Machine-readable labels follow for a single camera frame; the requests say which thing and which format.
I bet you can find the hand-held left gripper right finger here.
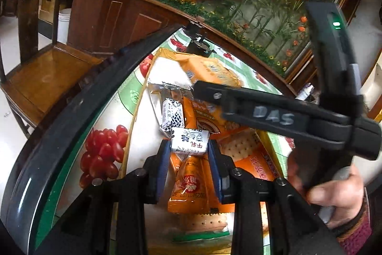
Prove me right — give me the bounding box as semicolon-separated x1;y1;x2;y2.
207;139;347;255

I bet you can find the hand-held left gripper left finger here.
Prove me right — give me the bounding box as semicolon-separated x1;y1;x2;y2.
36;139;172;255

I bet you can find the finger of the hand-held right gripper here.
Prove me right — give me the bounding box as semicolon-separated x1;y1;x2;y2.
192;80;243;116

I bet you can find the orange bowl print snack packet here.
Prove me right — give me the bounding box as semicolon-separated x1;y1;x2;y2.
182;96;249;141

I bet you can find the orange sachet with red logo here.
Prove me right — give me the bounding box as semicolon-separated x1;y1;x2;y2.
167;154;236;215

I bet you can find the small white candy packet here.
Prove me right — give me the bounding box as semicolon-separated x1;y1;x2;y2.
170;127;209;156

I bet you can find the blue dotted white candy packet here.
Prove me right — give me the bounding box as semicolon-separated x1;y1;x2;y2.
160;98;186;136

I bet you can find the silver foil snack packet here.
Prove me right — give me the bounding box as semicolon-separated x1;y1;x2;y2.
147;80;194;97

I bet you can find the yellow taped cardboard box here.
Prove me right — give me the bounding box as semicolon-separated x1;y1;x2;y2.
119;46;284;255

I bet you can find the clear dark striped cracker packet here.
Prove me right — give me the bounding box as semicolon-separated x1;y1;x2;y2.
178;211;231;236

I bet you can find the long green snack packet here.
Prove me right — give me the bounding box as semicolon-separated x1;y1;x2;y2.
171;230;231;243

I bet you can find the person's right hand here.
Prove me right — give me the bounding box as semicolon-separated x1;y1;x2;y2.
287;152;365;229

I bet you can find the white spray bottle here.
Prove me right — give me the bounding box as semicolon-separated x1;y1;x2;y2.
296;84;314;101

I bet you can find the fruit print tablecloth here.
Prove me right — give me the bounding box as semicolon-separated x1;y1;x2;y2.
36;30;296;255

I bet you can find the brown wooden cabinet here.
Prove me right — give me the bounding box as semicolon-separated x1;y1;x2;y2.
67;0;191;56

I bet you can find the wooden chair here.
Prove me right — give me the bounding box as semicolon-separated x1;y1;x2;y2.
0;0;111;139

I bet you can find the white plastic bucket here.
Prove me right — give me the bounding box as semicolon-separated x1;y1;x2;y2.
58;8;72;45

